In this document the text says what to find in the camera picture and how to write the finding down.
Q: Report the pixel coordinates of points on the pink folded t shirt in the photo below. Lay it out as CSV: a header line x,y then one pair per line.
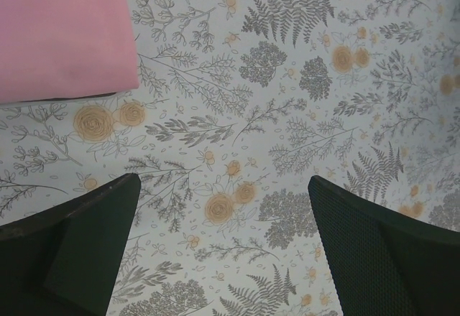
x,y
65,49

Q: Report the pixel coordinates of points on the floral table mat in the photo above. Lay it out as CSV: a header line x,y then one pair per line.
x,y
240,103

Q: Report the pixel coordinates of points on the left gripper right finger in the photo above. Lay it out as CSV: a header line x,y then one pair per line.
x,y
383,262

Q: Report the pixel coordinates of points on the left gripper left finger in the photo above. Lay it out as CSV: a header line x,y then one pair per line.
x,y
65,260

